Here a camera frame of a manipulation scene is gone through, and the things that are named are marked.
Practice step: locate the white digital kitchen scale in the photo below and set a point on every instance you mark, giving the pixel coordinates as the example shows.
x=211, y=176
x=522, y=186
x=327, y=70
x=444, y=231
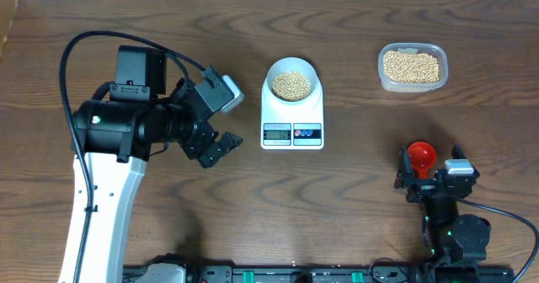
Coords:
x=297, y=125

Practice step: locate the red measuring scoop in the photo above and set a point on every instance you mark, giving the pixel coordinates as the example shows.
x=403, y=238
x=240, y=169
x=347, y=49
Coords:
x=421, y=156

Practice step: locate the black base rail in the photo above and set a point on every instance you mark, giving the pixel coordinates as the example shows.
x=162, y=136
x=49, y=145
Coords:
x=174, y=268

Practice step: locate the pile of soybeans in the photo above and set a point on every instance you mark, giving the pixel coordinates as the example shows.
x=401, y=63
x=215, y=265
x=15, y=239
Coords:
x=410, y=68

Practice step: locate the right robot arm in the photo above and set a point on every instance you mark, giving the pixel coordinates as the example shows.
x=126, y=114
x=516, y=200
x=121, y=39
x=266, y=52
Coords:
x=457, y=241

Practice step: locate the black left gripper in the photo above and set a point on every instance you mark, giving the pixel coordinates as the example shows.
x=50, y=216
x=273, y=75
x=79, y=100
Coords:
x=196, y=145

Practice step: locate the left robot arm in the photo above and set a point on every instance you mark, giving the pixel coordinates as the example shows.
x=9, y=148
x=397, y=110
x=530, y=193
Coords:
x=115, y=131

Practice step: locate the soybeans in grey bowl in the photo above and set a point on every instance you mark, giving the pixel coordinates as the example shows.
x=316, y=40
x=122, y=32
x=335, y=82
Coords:
x=291, y=86

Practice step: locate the grey round bowl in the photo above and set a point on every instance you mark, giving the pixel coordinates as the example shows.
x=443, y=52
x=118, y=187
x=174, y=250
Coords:
x=293, y=64

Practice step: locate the clear plastic container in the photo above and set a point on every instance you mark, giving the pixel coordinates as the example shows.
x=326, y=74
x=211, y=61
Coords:
x=414, y=48

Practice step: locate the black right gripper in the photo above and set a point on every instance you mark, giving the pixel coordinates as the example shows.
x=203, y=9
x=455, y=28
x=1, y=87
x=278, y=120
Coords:
x=405, y=179

